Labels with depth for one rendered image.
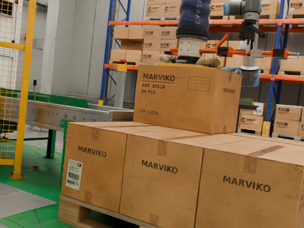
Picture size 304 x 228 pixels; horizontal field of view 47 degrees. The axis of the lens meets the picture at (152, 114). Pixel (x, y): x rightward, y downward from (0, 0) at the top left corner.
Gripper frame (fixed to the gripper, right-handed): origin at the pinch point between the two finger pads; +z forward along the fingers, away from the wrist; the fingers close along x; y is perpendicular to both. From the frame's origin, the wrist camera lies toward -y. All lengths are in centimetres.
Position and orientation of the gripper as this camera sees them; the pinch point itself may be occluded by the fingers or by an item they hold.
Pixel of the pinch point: (249, 53)
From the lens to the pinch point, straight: 233.4
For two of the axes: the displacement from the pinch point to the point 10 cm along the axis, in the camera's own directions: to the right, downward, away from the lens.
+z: -1.1, 9.9, 0.6
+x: -5.4, -0.1, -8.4
